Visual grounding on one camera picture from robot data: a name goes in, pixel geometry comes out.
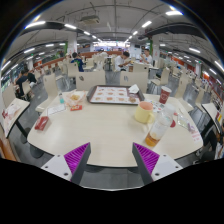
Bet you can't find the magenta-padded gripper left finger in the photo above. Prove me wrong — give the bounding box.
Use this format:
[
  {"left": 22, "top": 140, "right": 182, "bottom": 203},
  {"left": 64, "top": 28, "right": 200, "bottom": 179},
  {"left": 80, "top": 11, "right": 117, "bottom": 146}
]
[{"left": 40, "top": 142, "right": 92, "bottom": 186}]

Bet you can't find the printed paper tray liner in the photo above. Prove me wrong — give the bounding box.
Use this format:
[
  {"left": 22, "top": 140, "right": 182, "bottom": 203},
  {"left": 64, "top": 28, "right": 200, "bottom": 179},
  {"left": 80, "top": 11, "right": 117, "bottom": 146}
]
[{"left": 90, "top": 86, "right": 139, "bottom": 104}]

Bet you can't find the colourful sticker leaflet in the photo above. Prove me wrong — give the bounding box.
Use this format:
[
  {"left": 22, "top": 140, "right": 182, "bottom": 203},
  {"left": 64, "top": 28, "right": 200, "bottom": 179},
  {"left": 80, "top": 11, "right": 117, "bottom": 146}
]
[{"left": 146, "top": 99, "right": 167, "bottom": 115}]

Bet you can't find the clear plastic bag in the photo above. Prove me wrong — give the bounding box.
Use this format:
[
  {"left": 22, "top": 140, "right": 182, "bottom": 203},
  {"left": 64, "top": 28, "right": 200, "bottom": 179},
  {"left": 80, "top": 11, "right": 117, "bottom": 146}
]
[{"left": 176, "top": 113, "right": 192, "bottom": 130}]

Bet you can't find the ceiling air conditioner unit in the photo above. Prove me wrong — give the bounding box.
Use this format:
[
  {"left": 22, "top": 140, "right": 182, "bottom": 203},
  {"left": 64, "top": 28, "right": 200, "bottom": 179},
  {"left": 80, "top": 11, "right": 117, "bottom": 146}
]
[{"left": 79, "top": 14, "right": 101, "bottom": 25}]

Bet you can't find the dark food tray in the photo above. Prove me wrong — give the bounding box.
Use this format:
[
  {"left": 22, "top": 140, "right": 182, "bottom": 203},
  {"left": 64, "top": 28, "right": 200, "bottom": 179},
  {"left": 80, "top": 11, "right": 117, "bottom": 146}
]
[{"left": 86, "top": 84, "right": 146, "bottom": 106}]

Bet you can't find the white paper sheet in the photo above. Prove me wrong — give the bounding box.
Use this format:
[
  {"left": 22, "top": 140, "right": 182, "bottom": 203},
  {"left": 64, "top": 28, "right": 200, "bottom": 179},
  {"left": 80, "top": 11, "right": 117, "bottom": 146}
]
[{"left": 46, "top": 103, "right": 67, "bottom": 117}]

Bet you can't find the white red table notice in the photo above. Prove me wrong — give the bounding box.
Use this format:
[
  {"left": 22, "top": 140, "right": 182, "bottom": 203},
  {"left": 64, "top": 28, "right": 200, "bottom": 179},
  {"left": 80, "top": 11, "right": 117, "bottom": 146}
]
[{"left": 189, "top": 129, "right": 203, "bottom": 143}]

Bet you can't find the group of ceiling lights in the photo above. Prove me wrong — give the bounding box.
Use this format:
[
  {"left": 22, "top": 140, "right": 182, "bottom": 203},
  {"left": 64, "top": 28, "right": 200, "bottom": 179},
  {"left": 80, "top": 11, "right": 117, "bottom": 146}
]
[{"left": 1, "top": 9, "right": 224, "bottom": 76}]

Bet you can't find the red flat packet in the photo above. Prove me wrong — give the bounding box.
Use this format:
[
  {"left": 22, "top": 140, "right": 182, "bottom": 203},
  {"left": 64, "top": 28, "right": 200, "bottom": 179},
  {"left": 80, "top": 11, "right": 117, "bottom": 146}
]
[{"left": 34, "top": 115, "right": 50, "bottom": 131}]

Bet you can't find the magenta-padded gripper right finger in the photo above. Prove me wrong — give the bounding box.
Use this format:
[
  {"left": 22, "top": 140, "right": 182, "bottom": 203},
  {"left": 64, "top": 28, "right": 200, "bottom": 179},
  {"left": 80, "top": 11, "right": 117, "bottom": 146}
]
[{"left": 131, "top": 142, "right": 184, "bottom": 186}]

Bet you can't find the person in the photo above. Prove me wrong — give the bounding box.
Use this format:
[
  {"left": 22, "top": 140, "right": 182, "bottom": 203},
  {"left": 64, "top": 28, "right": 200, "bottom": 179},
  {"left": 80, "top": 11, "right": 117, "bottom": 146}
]
[
  {"left": 13, "top": 69, "right": 29, "bottom": 98},
  {"left": 114, "top": 50, "right": 132, "bottom": 73},
  {"left": 209, "top": 126, "right": 224, "bottom": 161},
  {"left": 70, "top": 52, "right": 85, "bottom": 73},
  {"left": 26, "top": 69, "right": 38, "bottom": 85},
  {"left": 139, "top": 48, "right": 154, "bottom": 66}
]

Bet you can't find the white paper napkin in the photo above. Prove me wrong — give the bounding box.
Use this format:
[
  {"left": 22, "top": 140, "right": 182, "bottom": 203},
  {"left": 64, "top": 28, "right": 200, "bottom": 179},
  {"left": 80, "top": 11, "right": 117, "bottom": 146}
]
[{"left": 128, "top": 83, "right": 141, "bottom": 95}]

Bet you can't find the group of beige chairs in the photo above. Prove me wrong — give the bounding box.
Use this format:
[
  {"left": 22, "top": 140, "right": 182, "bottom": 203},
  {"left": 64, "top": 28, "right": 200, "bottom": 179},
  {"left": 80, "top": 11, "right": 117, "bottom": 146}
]
[{"left": 33, "top": 53, "right": 209, "bottom": 101}]

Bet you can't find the red paper cup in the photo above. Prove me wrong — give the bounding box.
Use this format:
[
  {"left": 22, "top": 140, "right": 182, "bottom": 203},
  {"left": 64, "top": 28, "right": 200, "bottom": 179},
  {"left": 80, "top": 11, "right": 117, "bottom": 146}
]
[{"left": 158, "top": 85, "right": 173, "bottom": 105}]

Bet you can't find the pale yellow mug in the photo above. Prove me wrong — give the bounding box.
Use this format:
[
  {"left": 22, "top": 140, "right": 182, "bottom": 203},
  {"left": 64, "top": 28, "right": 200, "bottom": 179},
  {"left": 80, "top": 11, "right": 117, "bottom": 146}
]
[{"left": 134, "top": 101, "right": 156, "bottom": 125}]

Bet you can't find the white paper placemat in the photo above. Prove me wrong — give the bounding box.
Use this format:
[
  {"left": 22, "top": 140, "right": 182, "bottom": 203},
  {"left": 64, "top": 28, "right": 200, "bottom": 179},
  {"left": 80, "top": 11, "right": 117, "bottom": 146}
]
[{"left": 1, "top": 101, "right": 23, "bottom": 134}]

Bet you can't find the clear bottle with amber drink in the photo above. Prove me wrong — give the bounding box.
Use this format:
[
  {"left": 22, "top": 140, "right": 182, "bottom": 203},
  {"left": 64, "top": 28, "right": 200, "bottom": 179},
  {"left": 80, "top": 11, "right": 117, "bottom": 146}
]
[{"left": 144, "top": 103, "right": 177, "bottom": 148}]

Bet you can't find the beige chair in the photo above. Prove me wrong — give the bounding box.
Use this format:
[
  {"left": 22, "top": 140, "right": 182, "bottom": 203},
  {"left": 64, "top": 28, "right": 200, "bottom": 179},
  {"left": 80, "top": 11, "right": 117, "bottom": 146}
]
[
  {"left": 34, "top": 73, "right": 60, "bottom": 114},
  {"left": 75, "top": 69, "right": 107, "bottom": 92},
  {"left": 176, "top": 74, "right": 198, "bottom": 113},
  {"left": 119, "top": 70, "right": 149, "bottom": 94}
]

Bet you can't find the crumpled food wrapper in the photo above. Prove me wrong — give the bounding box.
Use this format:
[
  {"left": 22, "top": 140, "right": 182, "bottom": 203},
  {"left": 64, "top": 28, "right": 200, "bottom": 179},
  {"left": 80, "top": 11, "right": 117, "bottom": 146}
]
[{"left": 62, "top": 90, "right": 88, "bottom": 108}]

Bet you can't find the beige side table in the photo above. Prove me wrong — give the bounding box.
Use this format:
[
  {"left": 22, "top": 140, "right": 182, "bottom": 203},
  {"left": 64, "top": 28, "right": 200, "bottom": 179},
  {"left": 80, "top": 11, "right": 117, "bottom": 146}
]
[
  {"left": 201, "top": 102, "right": 224, "bottom": 134},
  {"left": 1, "top": 97, "right": 31, "bottom": 138}
]

